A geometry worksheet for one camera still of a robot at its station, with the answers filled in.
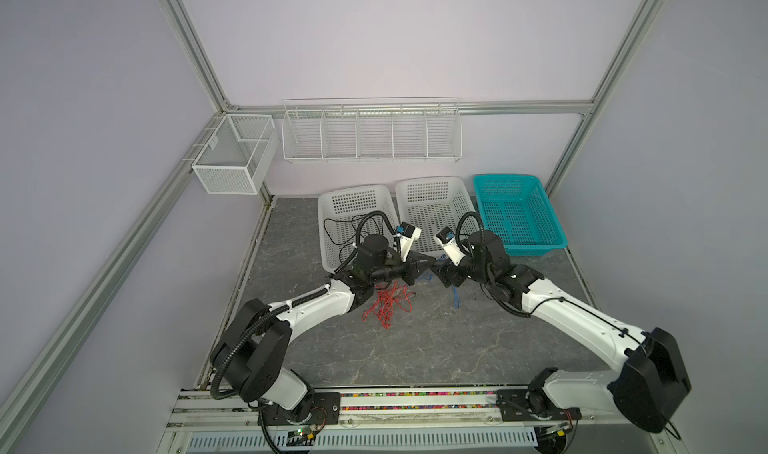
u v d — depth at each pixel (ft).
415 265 2.31
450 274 2.37
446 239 2.27
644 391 1.30
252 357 1.42
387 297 3.02
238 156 3.35
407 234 2.31
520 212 3.79
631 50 2.63
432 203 3.88
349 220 3.67
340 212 3.68
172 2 2.33
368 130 3.22
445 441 5.17
